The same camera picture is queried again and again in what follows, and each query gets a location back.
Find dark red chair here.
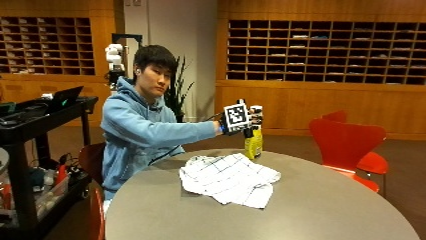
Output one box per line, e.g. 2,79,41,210
77,142,107,187

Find the person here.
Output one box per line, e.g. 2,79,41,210
99,44,223,214

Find black glove cable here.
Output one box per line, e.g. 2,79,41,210
146,112,223,167

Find white checked cloth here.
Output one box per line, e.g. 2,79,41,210
178,152,282,210

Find white cube with black markers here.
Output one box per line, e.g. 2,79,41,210
222,102,251,132

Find green potted plant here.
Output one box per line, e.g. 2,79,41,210
162,55,195,123

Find black laptop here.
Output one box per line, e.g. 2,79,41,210
45,85,85,114

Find black utility cart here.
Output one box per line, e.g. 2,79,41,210
0,95,99,240

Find red tool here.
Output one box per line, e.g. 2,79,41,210
53,163,69,186

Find wide wooden mail slot shelf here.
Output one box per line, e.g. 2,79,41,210
226,18,426,86

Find black metal frame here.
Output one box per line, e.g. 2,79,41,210
110,32,143,78

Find clear plastic bin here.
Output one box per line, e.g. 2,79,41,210
33,175,71,219

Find yellow spray bottle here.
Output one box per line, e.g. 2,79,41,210
242,105,264,161

